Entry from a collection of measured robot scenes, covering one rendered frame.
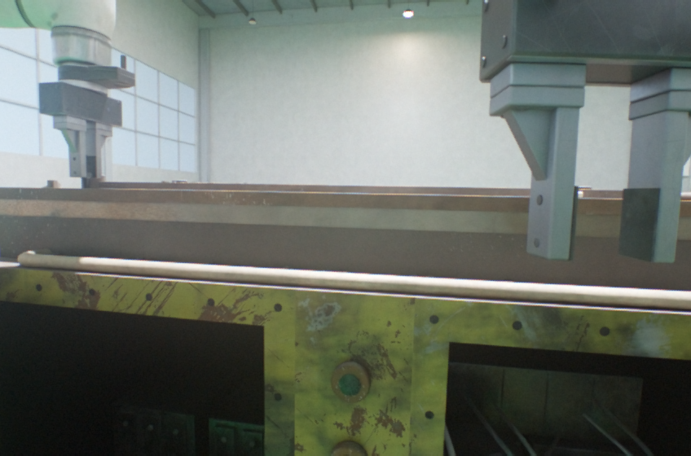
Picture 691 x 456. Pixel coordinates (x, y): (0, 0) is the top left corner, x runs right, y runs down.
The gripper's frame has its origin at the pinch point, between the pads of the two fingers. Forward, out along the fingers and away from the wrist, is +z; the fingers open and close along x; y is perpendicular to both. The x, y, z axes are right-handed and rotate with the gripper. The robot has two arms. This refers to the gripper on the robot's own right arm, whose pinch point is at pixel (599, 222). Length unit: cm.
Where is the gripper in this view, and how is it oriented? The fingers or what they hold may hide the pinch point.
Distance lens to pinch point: 25.3
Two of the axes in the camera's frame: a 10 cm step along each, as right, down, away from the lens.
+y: -0.2, 0.9, -10.0
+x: 10.0, 0.2, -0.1
